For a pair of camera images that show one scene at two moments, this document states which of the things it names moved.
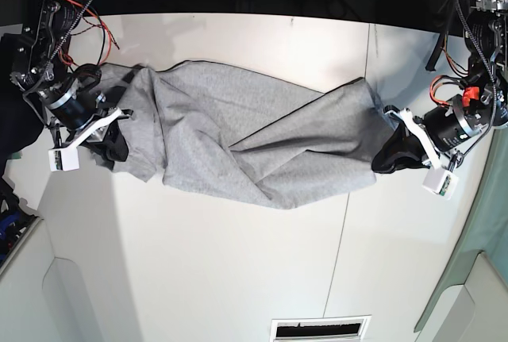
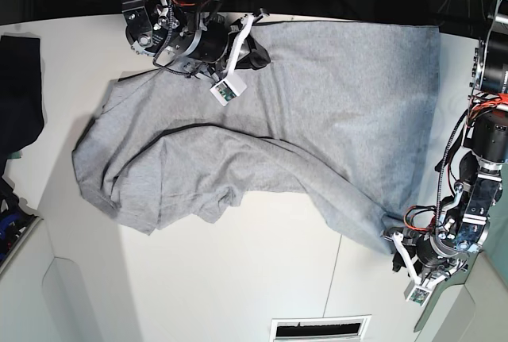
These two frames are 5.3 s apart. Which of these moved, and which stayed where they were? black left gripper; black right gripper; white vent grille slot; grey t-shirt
Moved: black left gripper; grey t-shirt; black right gripper
Stayed: white vent grille slot
